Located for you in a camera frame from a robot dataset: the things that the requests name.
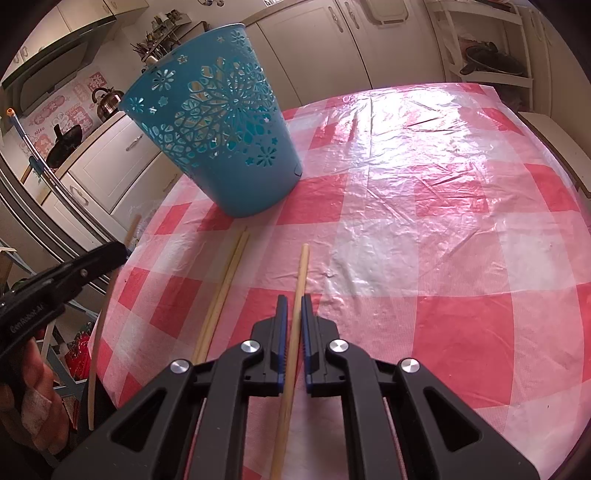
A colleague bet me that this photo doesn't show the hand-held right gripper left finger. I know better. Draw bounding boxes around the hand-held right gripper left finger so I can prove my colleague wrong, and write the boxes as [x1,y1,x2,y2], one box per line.
[51,294,289,480]

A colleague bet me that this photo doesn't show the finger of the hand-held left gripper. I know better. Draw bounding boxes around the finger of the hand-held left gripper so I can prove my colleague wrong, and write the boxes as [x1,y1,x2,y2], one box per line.
[28,242,131,298]

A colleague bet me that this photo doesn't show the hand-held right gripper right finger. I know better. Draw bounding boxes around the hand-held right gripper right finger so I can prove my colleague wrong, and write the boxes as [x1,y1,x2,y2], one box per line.
[301,294,541,480]

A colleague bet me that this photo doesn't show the teal perforated plastic basket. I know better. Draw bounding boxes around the teal perforated plastic basket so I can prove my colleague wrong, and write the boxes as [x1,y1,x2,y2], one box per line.
[119,23,303,219]

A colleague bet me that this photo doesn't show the person's left hand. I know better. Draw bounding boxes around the person's left hand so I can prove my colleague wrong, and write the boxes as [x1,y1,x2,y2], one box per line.
[0,342,71,454]

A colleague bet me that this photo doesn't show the red floral cloth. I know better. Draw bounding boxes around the red floral cloth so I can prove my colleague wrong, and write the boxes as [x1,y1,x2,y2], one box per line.
[65,332,93,384]

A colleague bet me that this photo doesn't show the cream drawer cabinet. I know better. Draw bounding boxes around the cream drawer cabinet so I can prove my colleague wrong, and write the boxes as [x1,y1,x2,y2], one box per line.
[37,111,185,241]

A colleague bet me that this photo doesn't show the black wok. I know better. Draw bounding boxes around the black wok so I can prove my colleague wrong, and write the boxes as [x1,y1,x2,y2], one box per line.
[46,124,86,169]

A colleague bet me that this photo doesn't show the steel kettle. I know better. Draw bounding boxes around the steel kettle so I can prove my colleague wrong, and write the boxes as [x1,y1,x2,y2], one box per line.
[91,86,124,121]

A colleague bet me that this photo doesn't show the red checkered plastic tablecloth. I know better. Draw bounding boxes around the red checkered plastic tablecloth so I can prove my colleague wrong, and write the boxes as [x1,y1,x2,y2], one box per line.
[90,82,585,480]

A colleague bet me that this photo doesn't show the steel range hood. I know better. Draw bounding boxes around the steel range hood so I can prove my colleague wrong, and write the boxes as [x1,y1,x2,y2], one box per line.
[2,14,116,89]

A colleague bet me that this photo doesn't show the utensil rack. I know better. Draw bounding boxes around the utensil rack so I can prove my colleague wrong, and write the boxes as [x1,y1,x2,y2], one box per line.
[131,11,206,61]

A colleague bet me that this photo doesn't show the cream door cabinet row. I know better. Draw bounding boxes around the cream door cabinet row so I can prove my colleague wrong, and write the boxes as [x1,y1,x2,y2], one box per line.
[240,0,444,112]

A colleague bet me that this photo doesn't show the white shelf cart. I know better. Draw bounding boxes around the white shelf cart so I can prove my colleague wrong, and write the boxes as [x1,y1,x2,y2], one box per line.
[429,0,536,107]

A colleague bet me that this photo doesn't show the black bowl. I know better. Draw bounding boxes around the black bowl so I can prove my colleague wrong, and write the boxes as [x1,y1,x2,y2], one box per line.
[459,41,527,77]

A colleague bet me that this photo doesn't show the grey metal frame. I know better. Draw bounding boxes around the grey metal frame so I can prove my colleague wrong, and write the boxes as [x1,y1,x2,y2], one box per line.
[0,152,118,296]

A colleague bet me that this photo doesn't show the blue handled mop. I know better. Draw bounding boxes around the blue handled mop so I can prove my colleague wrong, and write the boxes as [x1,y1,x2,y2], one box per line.
[6,107,62,188]

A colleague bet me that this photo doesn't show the pink wall stickers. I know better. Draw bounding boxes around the pink wall stickers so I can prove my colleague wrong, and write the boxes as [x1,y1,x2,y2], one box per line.
[21,74,125,155]

